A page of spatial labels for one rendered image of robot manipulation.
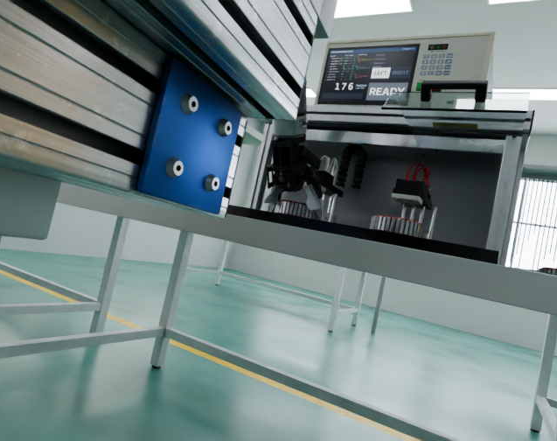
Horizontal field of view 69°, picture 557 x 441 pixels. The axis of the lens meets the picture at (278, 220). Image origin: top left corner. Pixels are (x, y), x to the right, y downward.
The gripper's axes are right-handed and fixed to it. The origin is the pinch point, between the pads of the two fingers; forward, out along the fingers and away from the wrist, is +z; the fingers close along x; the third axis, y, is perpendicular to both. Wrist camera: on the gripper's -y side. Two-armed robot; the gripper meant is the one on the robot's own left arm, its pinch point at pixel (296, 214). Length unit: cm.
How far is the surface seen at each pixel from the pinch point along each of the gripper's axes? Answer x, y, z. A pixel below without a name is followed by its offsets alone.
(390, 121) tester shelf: 15.3, -22.9, -19.6
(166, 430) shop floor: -46, 16, 83
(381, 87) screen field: 10.3, -30.4, -26.9
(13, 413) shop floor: -83, 43, 67
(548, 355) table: 78, -147, 128
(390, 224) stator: 23.9, 3.9, -3.3
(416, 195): 26.2, -8.4, -5.9
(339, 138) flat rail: 3.0, -19.5, -15.1
